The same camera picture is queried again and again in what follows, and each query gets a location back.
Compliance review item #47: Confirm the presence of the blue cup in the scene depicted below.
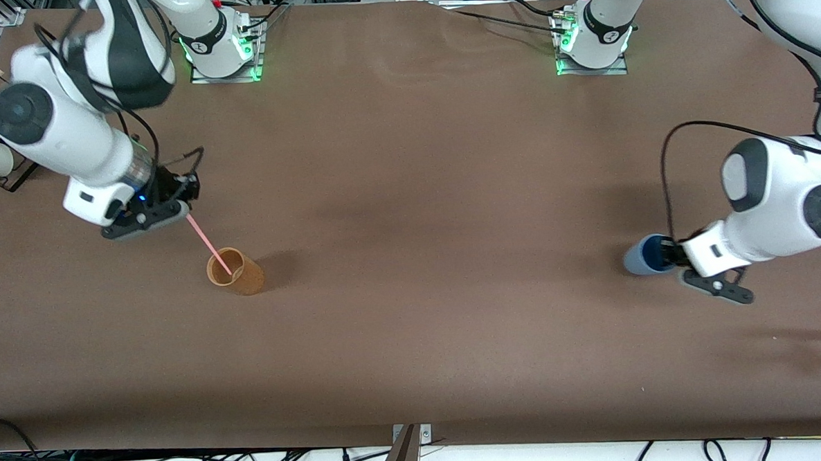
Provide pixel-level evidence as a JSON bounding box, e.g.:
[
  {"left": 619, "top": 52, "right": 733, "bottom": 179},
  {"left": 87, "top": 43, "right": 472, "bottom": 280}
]
[{"left": 622, "top": 233, "right": 678, "bottom": 277}]

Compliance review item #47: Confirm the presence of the pink straw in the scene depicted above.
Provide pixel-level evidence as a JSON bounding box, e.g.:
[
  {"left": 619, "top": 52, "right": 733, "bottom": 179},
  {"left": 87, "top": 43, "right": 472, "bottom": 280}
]
[{"left": 186, "top": 210, "right": 234, "bottom": 278}]

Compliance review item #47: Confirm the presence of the brown cup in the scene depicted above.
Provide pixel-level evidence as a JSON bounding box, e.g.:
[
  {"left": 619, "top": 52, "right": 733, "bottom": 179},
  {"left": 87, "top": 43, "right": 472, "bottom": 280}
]
[{"left": 205, "top": 246, "right": 266, "bottom": 298}]

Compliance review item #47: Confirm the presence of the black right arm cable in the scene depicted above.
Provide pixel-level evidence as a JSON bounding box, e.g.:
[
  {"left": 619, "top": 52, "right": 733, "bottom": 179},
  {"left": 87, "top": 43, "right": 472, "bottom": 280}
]
[{"left": 32, "top": 0, "right": 208, "bottom": 206}]

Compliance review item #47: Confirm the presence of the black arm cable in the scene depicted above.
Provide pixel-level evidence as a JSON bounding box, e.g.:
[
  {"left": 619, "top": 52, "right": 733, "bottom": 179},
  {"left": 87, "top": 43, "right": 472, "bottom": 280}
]
[
  {"left": 32, "top": 0, "right": 208, "bottom": 206},
  {"left": 653, "top": 0, "right": 821, "bottom": 244}
]

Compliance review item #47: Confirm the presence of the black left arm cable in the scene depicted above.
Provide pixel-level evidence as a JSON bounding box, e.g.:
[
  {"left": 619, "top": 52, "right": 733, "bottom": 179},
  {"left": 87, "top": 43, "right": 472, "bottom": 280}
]
[{"left": 653, "top": 0, "right": 821, "bottom": 244}]

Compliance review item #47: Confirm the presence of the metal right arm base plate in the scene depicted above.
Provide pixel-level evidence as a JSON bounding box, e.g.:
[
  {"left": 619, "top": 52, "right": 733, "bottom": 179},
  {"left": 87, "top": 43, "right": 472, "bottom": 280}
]
[{"left": 188, "top": 19, "right": 267, "bottom": 85}]

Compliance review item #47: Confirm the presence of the black base connector cable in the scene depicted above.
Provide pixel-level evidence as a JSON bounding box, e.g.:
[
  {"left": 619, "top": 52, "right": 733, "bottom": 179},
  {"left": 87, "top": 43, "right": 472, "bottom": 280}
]
[{"left": 238, "top": 1, "right": 291, "bottom": 34}]

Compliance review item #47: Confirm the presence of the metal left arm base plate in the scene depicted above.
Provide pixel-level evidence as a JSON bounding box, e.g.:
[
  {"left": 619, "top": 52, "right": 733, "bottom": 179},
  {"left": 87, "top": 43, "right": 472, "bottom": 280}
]
[{"left": 553, "top": 6, "right": 629, "bottom": 78}]

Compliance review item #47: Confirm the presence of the short black table cable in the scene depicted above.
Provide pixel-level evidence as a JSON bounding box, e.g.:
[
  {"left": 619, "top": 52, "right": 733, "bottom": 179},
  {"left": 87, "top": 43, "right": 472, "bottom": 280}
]
[{"left": 508, "top": 0, "right": 558, "bottom": 19}]

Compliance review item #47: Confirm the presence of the long black table cable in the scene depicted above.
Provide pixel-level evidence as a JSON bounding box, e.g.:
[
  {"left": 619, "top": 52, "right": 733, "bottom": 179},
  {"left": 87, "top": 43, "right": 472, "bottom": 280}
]
[{"left": 451, "top": 5, "right": 563, "bottom": 35}]

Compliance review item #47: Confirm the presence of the small metal table bracket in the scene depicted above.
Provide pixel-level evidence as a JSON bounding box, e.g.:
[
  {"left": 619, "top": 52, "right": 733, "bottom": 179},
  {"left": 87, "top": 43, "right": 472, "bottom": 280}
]
[{"left": 391, "top": 424, "right": 433, "bottom": 445}]

